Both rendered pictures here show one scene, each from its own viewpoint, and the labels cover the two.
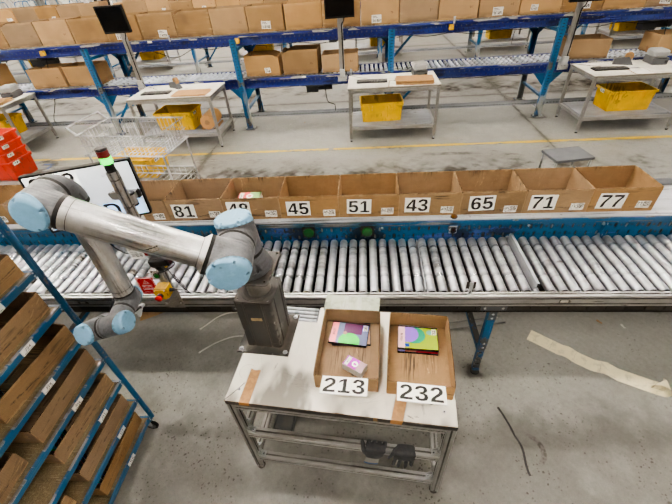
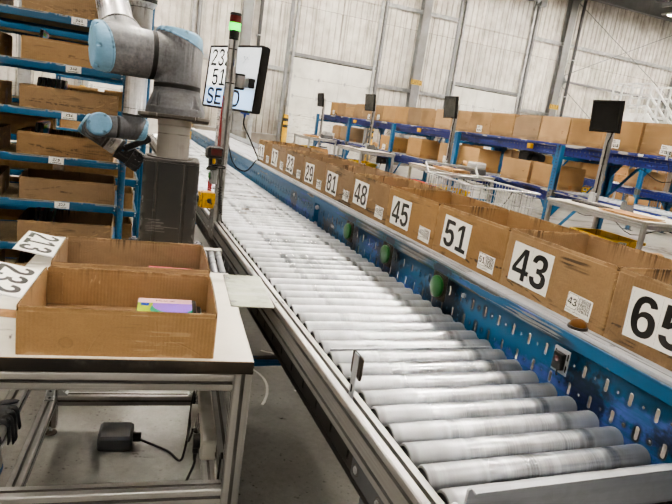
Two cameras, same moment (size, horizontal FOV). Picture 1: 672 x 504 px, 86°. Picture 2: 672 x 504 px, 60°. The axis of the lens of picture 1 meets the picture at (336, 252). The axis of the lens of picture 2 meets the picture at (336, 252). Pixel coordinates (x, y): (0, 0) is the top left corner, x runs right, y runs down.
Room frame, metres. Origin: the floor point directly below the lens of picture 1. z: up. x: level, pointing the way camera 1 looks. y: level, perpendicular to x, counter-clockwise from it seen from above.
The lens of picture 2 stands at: (0.80, -1.63, 1.28)
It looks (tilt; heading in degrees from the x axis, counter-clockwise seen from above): 13 degrees down; 62
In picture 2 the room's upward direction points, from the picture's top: 8 degrees clockwise
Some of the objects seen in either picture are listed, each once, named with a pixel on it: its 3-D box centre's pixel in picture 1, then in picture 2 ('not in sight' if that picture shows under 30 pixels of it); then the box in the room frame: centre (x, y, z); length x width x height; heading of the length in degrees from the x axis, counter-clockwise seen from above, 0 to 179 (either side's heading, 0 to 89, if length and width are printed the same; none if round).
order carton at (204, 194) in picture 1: (202, 199); (364, 187); (2.28, 0.91, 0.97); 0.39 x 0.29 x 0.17; 84
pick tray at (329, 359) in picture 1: (349, 347); (134, 269); (1.05, -0.03, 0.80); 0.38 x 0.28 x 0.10; 170
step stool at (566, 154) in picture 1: (566, 175); not in sight; (3.47, -2.59, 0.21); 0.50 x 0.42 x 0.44; 3
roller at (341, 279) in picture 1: (342, 265); (345, 293); (1.72, -0.03, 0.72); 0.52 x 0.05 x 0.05; 174
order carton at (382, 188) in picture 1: (368, 194); (504, 243); (2.15, -0.25, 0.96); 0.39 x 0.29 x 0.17; 84
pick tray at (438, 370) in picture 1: (418, 352); (125, 309); (0.99, -0.34, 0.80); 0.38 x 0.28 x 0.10; 168
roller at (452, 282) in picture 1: (447, 264); (446, 384); (1.65, -0.68, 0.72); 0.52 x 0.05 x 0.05; 174
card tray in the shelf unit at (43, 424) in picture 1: (35, 392); (69, 186); (0.95, 1.42, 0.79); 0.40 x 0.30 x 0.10; 175
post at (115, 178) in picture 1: (149, 248); (222, 141); (1.55, 0.98, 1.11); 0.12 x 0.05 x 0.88; 84
